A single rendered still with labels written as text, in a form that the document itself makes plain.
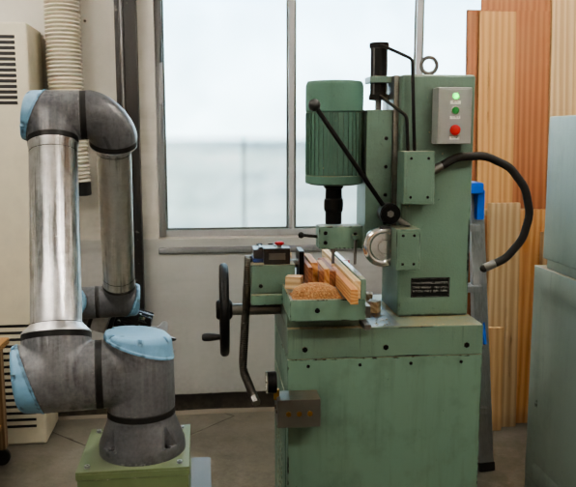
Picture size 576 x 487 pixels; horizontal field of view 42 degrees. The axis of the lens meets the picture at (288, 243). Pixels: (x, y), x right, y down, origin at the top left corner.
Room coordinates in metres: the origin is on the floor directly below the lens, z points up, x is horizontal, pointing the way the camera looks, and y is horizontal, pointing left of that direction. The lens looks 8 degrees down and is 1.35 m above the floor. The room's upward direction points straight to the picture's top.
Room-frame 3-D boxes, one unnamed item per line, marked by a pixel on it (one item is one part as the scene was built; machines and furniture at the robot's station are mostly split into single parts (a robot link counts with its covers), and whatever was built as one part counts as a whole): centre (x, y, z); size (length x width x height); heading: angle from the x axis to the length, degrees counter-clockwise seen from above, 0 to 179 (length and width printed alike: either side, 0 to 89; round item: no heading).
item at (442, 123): (2.19, -0.47, 1.40); 0.10 x 0.06 x 0.16; 96
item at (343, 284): (2.21, -0.15, 0.92); 0.54 x 0.02 x 0.04; 6
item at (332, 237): (2.30, -0.16, 1.03); 0.14 x 0.07 x 0.09; 96
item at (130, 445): (1.60, 0.33, 0.70); 0.19 x 0.19 x 0.10
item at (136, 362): (1.60, 0.34, 0.83); 0.17 x 0.15 x 0.18; 103
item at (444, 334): (2.31, -0.26, 0.76); 0.57 x 0.45 x 0.09; 96
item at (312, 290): (2.05, -0.08, 0.92); 0.14 x 0.09 x 0.04; 96
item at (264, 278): (2.29, 0.05, 0.92); 0.15 x 0.13 x 0.09; 6
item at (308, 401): (2.03, -0.03, 0.58); 0.12 x 0.08 x 0.08; 96
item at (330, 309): (2.30, -0.03, 0.87); 0.61 x 0.30 x 0.06; 6
